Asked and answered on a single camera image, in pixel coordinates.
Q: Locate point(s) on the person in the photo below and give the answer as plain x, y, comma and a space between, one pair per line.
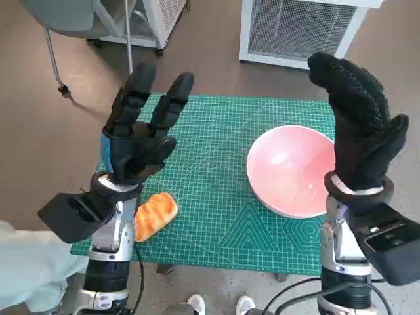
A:
26, 262

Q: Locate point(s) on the grey chair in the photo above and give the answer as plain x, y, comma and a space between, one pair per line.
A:
65, 16

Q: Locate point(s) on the green cutting mat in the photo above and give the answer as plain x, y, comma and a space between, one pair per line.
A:
210, 164

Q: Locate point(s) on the white pole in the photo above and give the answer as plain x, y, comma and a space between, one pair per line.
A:
129, 39

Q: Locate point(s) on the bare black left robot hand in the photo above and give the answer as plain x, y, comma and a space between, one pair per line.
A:
138, 151

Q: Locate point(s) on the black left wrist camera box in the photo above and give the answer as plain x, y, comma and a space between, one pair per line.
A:
72, 216

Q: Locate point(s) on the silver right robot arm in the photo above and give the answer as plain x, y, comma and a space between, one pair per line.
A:
338, 243

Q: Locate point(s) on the dark table foot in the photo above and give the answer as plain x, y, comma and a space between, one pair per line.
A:
165, 268
280, 277

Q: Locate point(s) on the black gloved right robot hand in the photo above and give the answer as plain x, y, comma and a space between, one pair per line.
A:
357, 131

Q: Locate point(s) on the pink bowl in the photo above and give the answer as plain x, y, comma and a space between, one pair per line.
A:
288, 170

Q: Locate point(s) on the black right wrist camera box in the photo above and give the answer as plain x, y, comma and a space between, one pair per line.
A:
390, 249

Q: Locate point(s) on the white wheeled cabinet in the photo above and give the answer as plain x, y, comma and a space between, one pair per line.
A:
164, 19

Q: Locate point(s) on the white mesh front cabinet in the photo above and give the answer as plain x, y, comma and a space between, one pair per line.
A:
295, 29

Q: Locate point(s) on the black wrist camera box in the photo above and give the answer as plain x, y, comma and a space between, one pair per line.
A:
390, 249
72, 216

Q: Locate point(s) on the white shoe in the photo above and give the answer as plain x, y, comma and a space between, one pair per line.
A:
245, 303
197, 303

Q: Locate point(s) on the orange toy bread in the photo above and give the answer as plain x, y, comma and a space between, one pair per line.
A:
155, 213

